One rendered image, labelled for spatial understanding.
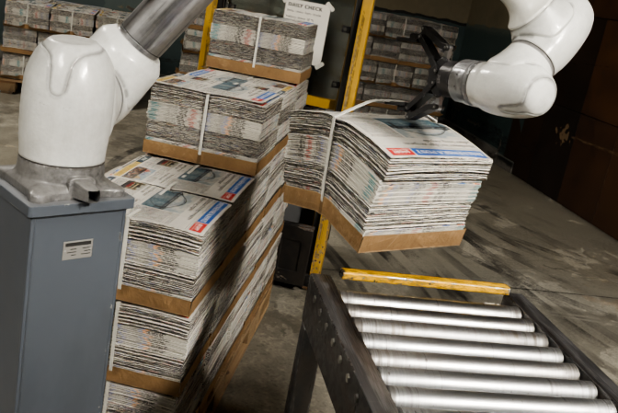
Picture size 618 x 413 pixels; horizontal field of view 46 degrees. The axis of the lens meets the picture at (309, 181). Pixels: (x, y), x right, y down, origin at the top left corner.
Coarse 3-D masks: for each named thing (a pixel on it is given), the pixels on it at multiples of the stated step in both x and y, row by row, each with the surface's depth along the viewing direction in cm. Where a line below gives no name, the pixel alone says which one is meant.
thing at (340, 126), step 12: (336, 120) 159; (348, 120) 156; (360, 120) 159; (372, 120) 161; (384, 120) 163; (396, 120) 165; (408, 120) 167; (420, 120) 170; (336, 132) 159; (324, 144) 162; (336, 144) 160; (324, 156) 163; (336, 156) 159; (324, 168) 162; (324, 192) 163
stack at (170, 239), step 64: (128, 192) 194; (192, 192) 204; (256, 192) 241; (128, 256) 180; (192, 256) 176; (256, 256) 268; (128, 320) 183; (192, 320) 183; (256, 320) 304; (192, 384) 205
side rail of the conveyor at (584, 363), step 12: (504, 300) 181; (516, 300) 178; (528, 300) 179; (528, 312) 172; (540, 312) 173; (540, 324) 166; (552, 324) 167; (552, 336) 161; (564, 336) 162; (564, 348) 156; (576, 348) 157; (564, 360) 154; (576, 360) 151; (588, 360) 152; (588, 372) 147; (600, 372) 148; (600, 384) 142; (612, 384) 144; (600, 396) 141; (612, 396) 139
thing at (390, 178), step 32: (352, 128) 154; (384, 128) 157; (416, 128) 162; (448, 128) 167; (352, 160) 153; (384, 160) 144; (416, 160) 146; (448, 160) 150; (480, 160) 155; (352, 192) 152; (384, 192) 147; (416, 192) 151; (448, 192) 156; (352, 224) 153; (384, 224) 152; (416, 224) 157; (448, 224) 162
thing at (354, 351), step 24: (312, 288) 167; (336, 288) 165; (312, 312) 164; (336, 312) 153; (312, 336) 162; (336, 336) 144; (360, 336) 144; (336, 360) 142; (360, 360) 135; (336, 384) 140; (360, 384) 126; (384, 384) 128; (336, 408) 138; (360, 408) 124; (384, 408) 120
